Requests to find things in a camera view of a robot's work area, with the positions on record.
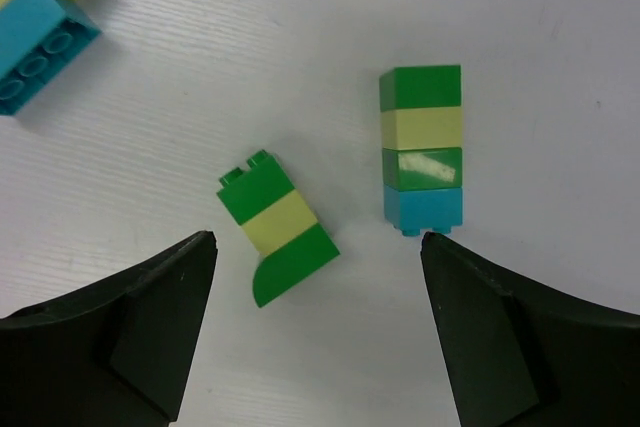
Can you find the green yellow sloped lego stack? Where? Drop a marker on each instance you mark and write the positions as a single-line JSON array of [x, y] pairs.
[[277, 220]]

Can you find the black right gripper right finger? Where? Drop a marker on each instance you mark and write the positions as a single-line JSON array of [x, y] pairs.
[[520, 353]]

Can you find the green yellow teal lego cluster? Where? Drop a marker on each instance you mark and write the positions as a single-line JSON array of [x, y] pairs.
[[421, 118]]

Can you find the teal green lego stack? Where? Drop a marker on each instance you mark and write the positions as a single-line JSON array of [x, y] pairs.
[[39, 38]]

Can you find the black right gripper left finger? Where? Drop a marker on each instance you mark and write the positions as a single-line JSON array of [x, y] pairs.
[[117, 352]]

